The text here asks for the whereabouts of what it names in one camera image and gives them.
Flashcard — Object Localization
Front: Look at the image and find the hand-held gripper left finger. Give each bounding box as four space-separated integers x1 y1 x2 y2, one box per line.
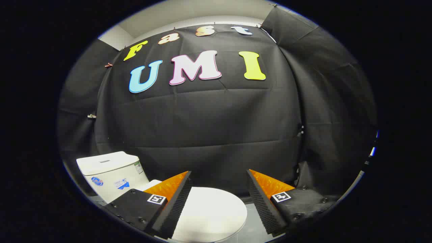
105 171 194 239

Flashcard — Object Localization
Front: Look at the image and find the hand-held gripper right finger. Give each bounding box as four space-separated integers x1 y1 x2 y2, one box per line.
246 169 340 237

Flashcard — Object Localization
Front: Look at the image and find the white toilet lid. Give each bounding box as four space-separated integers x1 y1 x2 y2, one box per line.
139 180 248 243

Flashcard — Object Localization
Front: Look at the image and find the black backdrop cloth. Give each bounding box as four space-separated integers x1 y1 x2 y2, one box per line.
57 6 378 205

